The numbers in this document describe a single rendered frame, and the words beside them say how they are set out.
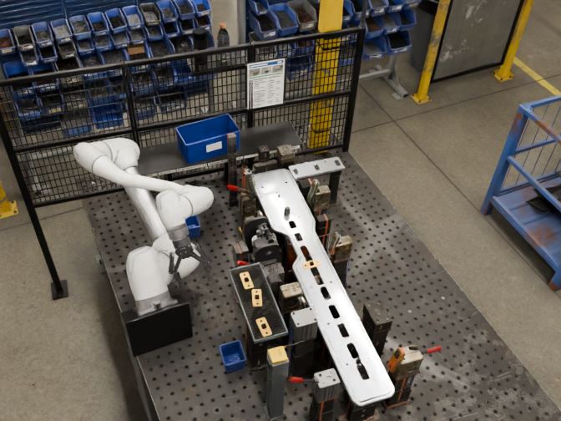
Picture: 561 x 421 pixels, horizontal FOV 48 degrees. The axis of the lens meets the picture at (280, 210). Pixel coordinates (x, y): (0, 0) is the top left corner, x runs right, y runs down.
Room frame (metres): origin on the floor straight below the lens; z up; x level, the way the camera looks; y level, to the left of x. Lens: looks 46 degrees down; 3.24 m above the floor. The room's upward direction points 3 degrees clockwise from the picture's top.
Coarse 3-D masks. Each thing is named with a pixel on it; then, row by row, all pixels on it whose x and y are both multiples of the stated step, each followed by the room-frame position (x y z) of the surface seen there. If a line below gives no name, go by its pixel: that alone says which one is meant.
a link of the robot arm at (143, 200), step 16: (112, 144) 2.30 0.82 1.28; (128, 144) 2.35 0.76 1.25; (112, 160) 2.24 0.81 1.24; (128, 160) 2.26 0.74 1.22; (128, 192) 2.15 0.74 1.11; (144, 192) 2.15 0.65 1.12; (144, 208) 2.08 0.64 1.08; (144, 224) 2.04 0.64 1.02; (160, 224) 2.02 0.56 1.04; (160, 240) 1.95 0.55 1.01; (176, 256) 1.87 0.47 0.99
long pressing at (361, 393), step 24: (264, 192) 2.32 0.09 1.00; (288, 192) 2.32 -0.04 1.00; (288, 216) 2.15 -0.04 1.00; (312, 216) 2.16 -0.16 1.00; (312, 240) 2.01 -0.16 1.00; (312, 288) 1.72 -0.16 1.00; (336, 288) 1.73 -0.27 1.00; (336, 336) 1.48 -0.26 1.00; (360, 336) 1.48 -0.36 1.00; (336, 360) 1.36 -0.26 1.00; (360, 384) 1.26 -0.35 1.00; (384, 384) 1.26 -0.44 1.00
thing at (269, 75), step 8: (248, 64) 2.80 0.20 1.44; (256, 64) 2.82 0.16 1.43; (264, 64) 2.83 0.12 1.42; (272, 64) 2.85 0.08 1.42; (280, 64) 2.87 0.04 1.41; (248, 72) 2.80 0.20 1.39; (256, 72) 2.82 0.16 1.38; (264, 72) 2.83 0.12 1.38; (272, 72) 2.85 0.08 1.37; (280, 72) 2.87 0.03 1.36; (248, 80) 2.80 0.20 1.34; (256, 80) 2.82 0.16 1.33; (264, 80) 2.83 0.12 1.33; (272, 80) 2.85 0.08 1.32; (280, 80) 2.87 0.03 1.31; (248, 88) 2.80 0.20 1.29; (256, 88) 2.82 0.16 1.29; (264, 88) 2.83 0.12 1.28; (272, 88) 2.85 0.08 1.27; (280, 88) 2.87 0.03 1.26; (248, 96) 2.80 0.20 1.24; (256, 96) 2.82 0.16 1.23; (264, 96) 2.83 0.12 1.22; (272, 96) 2.85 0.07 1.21; (280, 96) 2.87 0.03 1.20; (248, 104) 2.80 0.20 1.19; (256, 104) 2.82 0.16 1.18; (264, 104) 2.83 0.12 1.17; (272, 104) 2.85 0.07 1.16; (280, 104) 2.87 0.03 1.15
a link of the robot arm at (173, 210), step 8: (168, 192) 1.90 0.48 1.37; (160, 200) 1.87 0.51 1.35; (168, 200) 1.87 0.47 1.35; (176, 200) 1.88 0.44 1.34; (184, 200) 1.91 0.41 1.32; (160, 208) 1.85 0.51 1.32; (168, 208) 1.85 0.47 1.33; (176, 208) 1.86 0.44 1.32; (184, 208) 1.88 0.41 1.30; (192, 208) 1.91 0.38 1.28; (160, 216) 1.84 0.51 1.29; (168, 216) 1.83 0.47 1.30; (176, 216) 1.83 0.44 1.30; (184, 216) 1.86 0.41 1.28; (168, 224) 1.81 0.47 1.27; (176, 224) 1.81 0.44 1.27
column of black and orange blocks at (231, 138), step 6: (228, 138) 2.51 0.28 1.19; (234, 138) 2.51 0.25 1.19; (228, 144) 2.51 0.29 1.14; (234, 144) 2.51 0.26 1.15; (228, 150) 2.52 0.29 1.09; (234, 150) 2.51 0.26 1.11; (228, 156) 2.50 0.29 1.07; (234, 156) 2.50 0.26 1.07; (228, 162) 2.52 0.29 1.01; (234, 162) 2.51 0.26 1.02; (228, 168) 2.52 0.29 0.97; (234, 168) 2.51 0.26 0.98; (228, 174) 2.53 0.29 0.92; (234, 174) 2.51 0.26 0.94; (234, 180) 2.51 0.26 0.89; (234, 192) 2.51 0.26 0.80; (234, 198) 2.52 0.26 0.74; (234, 204) 2.50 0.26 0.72
